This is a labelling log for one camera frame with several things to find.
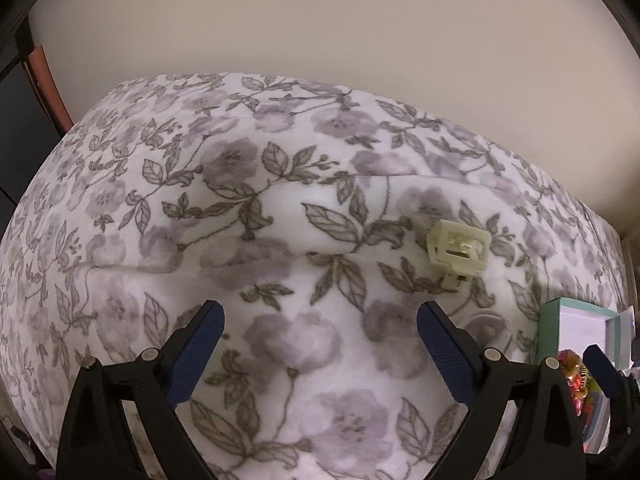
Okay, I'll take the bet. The cream plastic clip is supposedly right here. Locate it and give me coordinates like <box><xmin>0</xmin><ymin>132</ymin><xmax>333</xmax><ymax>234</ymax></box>
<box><xmin>427</xmin><ymin>220</ymin><xmax>491</xmax><ymax>293</ymax></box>

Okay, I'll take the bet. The floral grey white blanket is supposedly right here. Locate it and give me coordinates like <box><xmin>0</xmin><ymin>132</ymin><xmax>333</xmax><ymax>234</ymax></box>
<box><xmin>0</xmin><ymin>72</ymin><xmax>636</xmax><ymax>480</ymax></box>

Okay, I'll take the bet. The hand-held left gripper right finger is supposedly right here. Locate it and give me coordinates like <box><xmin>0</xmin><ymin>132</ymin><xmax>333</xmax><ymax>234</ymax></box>
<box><xmin>416</xmin><ymin>301</ymin><xmax>586</xmax><ymax>480</ymax></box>

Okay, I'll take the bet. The dark furniture with reddish edge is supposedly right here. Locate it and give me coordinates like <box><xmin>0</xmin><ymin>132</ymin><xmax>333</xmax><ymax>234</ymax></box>
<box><xmin>0</xmin><ymin>25</ymin><xmax>76</xmax><ymax>211</ymax></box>

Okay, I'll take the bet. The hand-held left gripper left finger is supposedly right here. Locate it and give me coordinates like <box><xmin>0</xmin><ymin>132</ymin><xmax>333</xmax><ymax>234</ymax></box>
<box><xmin>56</xmin><ymin>300</ymin><xmax>226</xmax><ymax>480</ymax></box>

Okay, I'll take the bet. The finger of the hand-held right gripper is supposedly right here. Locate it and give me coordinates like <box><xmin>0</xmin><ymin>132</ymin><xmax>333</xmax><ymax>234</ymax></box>
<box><xmin>582</xmin><ymin>344</ymin><xmax>640</xmax><ymax>456</ymax></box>

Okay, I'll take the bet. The teal tray with white inside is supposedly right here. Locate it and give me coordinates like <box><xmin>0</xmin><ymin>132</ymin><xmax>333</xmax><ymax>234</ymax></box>
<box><xmin>537</xmin><ymin>297</ymin><xmax>623</xmax><ymax>461</ymax></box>

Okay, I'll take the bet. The pink yellow toy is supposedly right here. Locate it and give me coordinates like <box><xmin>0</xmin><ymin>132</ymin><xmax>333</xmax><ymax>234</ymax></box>
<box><xmin>560</xmin><ymin>350</ymin><xmax>603</xmax><ymax>417</ymax></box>

